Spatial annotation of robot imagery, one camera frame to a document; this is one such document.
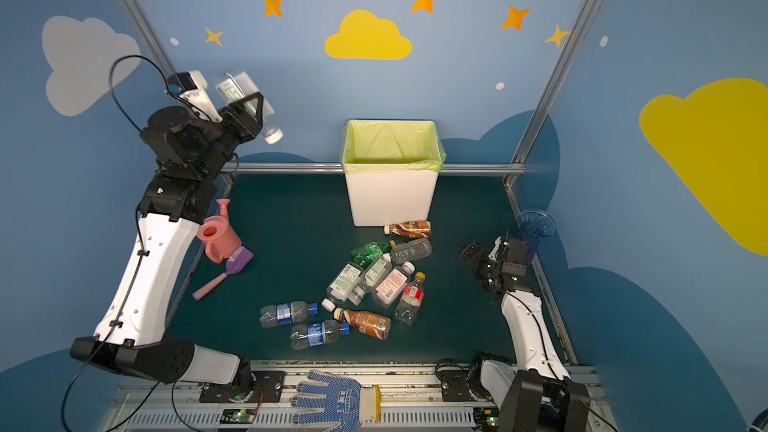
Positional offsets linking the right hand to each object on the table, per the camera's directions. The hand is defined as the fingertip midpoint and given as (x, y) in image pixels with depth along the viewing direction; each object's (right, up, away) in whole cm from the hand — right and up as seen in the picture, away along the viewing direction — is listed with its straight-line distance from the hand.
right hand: (471, 254), depth 85 cm
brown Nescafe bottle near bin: (-17, +6, +16) cm, 24 cm away
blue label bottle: (-56, -16, -4) cm, 59 cm away
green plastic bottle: (-31, -2, +13) cm, 34 cm away
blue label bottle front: (-43, -20, -7) cm, 48 cm away
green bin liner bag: (-29, +35, +17) cm, 49 cm away
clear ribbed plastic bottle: (-16, 0, +10) cm, 19 cm away
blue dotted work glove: (-35, -34, -13) cm, 50 cm away
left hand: (-51, +35, -25) cm, 67 cm away
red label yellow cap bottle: (-17, -14, +3) cm, 23 cm away
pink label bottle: (-23, -10, +3) cm, 25 cm away
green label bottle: (-39, -11, +3) cm, 41 cm away
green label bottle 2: (-28, -8, +3) cm, 29 cm away
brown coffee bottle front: (-29, -18, -5) cm, 35 cm away
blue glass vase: (+19, +9, +1) cm, 21 cm away
